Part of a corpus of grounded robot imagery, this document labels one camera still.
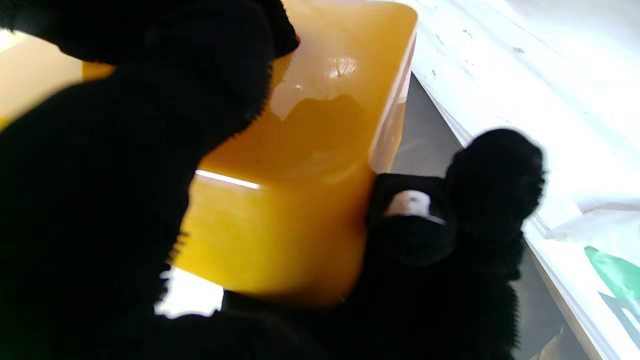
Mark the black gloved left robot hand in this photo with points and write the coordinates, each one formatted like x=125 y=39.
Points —
x=90 y=210

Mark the orange plastic tissue box cover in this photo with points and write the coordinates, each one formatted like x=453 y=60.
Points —
x=300 y=225

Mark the white green tissue pack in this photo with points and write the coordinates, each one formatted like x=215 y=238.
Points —
x=605 y=260

